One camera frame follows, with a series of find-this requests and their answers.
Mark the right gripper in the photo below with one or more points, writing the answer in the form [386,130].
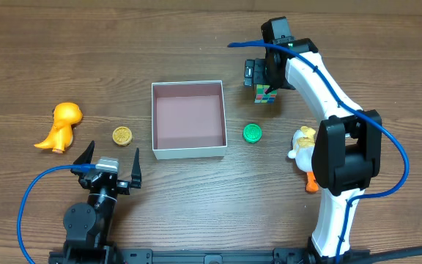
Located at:
[266,78]

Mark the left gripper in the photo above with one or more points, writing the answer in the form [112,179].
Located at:
[110,183]

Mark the multicolour puzzle cube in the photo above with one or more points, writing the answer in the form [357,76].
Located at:
[261,95]

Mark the green ridged round cap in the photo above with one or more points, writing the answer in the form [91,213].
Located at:
[252,133]

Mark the white duck plush toy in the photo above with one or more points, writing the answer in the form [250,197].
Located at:
[303,144]

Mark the orange dinosaur toy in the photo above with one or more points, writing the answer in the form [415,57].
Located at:
[60,137]

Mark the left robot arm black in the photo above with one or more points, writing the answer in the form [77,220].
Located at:
[88,224]

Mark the yellow ridged round cap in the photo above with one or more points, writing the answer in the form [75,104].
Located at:
[122,136]

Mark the white box pink inside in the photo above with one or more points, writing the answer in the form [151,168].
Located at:
[188,119]

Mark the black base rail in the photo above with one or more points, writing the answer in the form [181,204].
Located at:
[277,255]

